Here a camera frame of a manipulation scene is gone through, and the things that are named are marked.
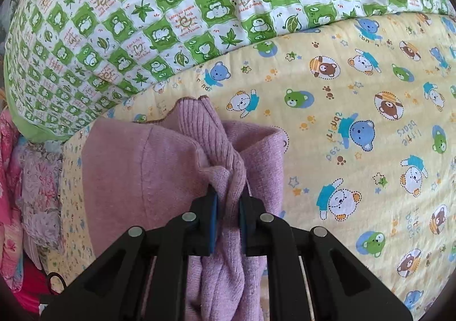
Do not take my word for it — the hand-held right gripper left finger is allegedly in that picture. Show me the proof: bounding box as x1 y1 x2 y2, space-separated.
40 190 219 321

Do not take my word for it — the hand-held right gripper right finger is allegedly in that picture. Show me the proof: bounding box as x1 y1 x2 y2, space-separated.
239 196 411 321

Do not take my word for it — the purple knitted sweater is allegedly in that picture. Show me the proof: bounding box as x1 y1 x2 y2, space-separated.
81 96 288 321

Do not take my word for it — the yellow bear print bedsheet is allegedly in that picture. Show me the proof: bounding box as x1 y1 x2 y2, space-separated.
39 13 456 314

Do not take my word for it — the pale floral quilt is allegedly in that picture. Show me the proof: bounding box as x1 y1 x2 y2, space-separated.
14 141 66 257

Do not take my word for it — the pink floral blanket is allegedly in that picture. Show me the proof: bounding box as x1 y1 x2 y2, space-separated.
0 109 48 314

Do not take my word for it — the green checkered printed quilt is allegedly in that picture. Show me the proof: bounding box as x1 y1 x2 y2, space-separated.
3 0 456 145

